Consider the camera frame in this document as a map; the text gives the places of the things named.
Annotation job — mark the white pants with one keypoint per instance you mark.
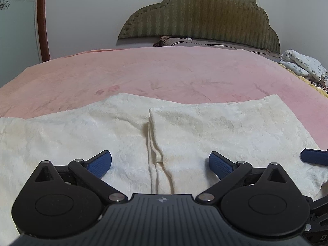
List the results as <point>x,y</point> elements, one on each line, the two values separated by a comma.
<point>199,133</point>

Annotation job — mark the white printed pillow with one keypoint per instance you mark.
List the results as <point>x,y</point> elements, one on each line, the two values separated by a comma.
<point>305,65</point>

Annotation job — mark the floral wardrobe door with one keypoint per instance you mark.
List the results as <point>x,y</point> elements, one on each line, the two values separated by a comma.
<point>15,18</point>

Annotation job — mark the brown pillow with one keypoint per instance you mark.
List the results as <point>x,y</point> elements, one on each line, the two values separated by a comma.
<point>184,42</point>

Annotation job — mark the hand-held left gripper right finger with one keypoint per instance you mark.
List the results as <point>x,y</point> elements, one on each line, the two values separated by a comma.
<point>220,164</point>

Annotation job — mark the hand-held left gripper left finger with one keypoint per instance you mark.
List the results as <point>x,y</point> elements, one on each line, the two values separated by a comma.
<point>100,164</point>

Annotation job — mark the brown wooden frame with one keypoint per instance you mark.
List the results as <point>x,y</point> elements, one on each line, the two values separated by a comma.
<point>42,18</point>

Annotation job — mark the olive padded headboard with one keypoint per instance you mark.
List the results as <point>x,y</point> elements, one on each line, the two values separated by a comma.
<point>205,12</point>

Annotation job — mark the pink blanket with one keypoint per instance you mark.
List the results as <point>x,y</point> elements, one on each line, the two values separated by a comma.
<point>153,71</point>

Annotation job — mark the yellow patterned sheet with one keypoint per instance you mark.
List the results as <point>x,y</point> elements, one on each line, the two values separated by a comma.
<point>316,85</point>

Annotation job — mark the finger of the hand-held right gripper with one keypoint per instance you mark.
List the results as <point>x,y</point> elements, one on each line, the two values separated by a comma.
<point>314,156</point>

